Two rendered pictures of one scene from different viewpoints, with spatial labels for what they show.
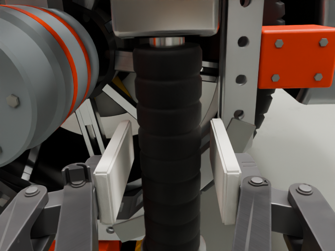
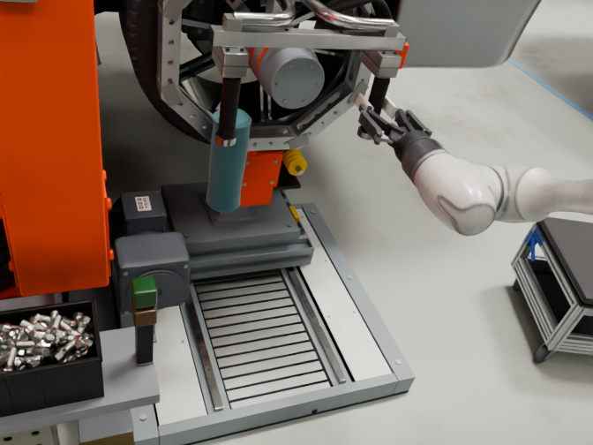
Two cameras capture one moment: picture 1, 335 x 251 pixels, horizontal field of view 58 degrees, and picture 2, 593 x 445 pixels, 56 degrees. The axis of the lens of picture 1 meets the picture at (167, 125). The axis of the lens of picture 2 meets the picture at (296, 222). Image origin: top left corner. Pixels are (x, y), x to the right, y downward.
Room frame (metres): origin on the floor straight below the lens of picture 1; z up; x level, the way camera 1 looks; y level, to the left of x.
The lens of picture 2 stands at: (-0.78, 0.70, 1.38)
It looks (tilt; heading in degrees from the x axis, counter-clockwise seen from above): 39 degrees down; 329
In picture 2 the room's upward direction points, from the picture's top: 13 degrees clockwise
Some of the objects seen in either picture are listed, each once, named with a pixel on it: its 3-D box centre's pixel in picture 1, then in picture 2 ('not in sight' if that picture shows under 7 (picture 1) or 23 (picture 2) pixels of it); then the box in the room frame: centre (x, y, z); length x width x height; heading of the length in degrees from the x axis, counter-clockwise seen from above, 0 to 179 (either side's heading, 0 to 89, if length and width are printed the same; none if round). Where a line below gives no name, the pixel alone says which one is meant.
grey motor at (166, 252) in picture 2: not in sight; (144, 253); (0.38, 0.47, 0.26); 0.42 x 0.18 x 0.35; 177
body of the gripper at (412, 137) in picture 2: not in sight; (409, 142); (0.00, 0.01, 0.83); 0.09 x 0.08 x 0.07; 177
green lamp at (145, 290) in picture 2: not in sight; (144, 291); (-0.11, 0.56, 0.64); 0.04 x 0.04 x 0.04; 87
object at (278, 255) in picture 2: not in sight; (227, 229); (0.57, 0.15, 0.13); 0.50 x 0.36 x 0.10; 87
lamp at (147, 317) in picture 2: not in sight; (144, 311); (-0.11, 0.56, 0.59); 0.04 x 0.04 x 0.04; 87
